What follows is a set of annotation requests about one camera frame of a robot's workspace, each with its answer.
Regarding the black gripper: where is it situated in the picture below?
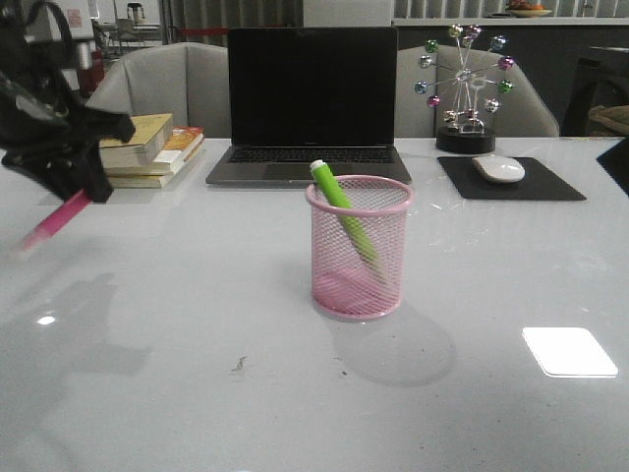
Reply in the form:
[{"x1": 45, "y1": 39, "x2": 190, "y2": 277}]
[{"x1": 0, "y1": 0, "x2": 137, "y2": 205}]

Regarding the pink highlighter pen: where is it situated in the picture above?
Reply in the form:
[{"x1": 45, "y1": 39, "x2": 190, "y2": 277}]
[{"x1": 11, "y1": 190, "x2": 91, "y2": 258}]

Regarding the green highlighter pen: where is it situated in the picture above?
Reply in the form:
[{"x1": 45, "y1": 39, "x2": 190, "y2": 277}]
[{"x1": 309, "y1": 158, "x2": 384, "y2": 284}]

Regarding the pink mesh pen holder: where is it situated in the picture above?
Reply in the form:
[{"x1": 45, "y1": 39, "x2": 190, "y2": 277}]
[{"x1": 306, "y1": 175, "x2": 413, "y2": 321}]

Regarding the red bin in background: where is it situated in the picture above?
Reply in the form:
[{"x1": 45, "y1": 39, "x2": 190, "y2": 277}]
[{"x1": 78, "y1": 49, "x2": 104, "y2": 97}]

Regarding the yellow top book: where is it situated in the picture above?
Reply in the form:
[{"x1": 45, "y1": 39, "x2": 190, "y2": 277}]
[{"x1": 99, "y1": 113, "x2": 173, "y2": 168}]

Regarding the pale bottom book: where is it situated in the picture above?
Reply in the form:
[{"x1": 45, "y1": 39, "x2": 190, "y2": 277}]
[{"x1": 108, "y1": 149, "x2": 200, "y2": 189}]

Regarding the orange white middle book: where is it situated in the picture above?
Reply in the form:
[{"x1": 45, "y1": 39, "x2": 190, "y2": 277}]
[{"x1": 105, "y1": 126, "x2": 204, "y2": 176}]

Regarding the grey left armchair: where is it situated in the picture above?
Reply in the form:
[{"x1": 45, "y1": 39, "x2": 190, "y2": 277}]
[{"x1": 87, "y1": 42, "x2": 231, "y2": 138}]

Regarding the grey armchair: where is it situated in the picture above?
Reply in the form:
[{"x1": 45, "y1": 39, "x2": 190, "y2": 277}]
[
  {"x1": 87, "y1": 42, "x2": 231, "y2": 138},
  {"x1": 394, "y1": 44, "x2": 559, "y2": 138}
]

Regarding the grey laptop black screen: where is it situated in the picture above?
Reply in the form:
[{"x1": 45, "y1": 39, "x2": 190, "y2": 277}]
[{"x1": 205, "y1": 27, "x2": 411, "y2": 187}]

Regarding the grey right armchair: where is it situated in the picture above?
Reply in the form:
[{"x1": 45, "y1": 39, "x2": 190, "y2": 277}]
[{"x1": 394, "y1": 44, "x2": 559, "y2": 138}]

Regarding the ferris wheel desk ornament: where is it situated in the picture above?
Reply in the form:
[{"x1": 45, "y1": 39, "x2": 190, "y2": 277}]
[{"x1": 414, "y1": 24, "x2": 516, "y2": 154}]

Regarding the white computer mouse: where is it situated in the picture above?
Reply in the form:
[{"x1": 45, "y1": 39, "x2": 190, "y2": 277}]
[{"x1": 472, "y1": 155, "x2": 526, "y2": 183}]

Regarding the black mouse pad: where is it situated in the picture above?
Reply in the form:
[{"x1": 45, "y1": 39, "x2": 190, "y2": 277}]
[{"x1": 437, "y1": 156, "x2": 586, "y2": 202}]

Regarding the fruit bowl on counter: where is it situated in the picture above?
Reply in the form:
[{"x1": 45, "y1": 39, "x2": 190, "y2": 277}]
[{"x1": 505, "y1": 0, "x2": 552, "y2": 18}]

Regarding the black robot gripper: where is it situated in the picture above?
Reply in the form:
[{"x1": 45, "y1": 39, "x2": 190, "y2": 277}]
[{"x1": 597, "y1": 137, "x2": 629, "y2": 196}]

